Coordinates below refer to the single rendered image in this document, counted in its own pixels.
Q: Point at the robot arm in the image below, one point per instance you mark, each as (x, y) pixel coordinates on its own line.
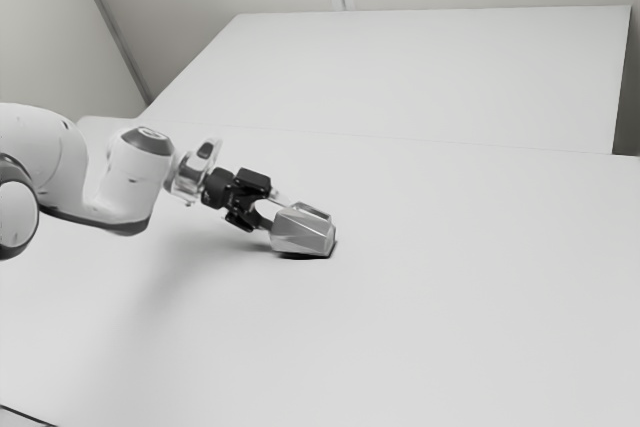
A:
(60, 167)

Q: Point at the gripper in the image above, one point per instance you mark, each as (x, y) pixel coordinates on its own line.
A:
(235, 192)

